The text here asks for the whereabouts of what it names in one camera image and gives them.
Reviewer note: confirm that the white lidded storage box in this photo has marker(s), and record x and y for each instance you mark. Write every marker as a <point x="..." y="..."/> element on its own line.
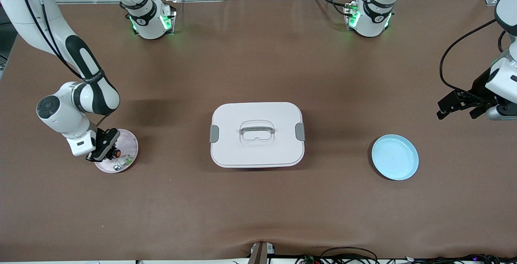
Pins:
<point x="257" y="151"/>

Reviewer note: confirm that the green white switch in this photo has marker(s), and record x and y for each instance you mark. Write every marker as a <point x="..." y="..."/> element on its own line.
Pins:
<point x="124" y="162"/>

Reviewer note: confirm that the brown table mat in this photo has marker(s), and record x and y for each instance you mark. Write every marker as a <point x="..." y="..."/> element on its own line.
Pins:
<point x="258" y="215"/>

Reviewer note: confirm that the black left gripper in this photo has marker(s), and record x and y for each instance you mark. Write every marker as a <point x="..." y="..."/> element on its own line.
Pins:
<point x="479" y="88"/>

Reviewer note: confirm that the light blue round plate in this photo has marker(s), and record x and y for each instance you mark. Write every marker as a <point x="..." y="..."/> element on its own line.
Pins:
<point x="395" y="157"/>

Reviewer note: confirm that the pale pink round plate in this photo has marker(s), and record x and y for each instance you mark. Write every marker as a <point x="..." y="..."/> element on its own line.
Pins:
<point x="130" y="141"/>

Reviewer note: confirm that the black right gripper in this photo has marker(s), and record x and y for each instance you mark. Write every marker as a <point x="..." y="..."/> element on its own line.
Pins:
<point x="110" y="154"/>

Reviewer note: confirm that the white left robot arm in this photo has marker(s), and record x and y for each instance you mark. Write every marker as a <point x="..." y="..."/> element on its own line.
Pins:
<point x="369" y="22"/>

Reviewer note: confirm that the orange push-button switch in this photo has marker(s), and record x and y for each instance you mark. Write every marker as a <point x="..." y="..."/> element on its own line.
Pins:
<point x="116" y="152"/>

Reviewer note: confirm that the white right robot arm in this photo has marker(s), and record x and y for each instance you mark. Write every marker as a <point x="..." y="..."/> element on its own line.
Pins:
<point x="68" y="119"/>

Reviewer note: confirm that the brown mount post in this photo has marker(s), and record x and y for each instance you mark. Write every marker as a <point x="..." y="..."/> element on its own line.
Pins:
<point x="260" y="252"/>

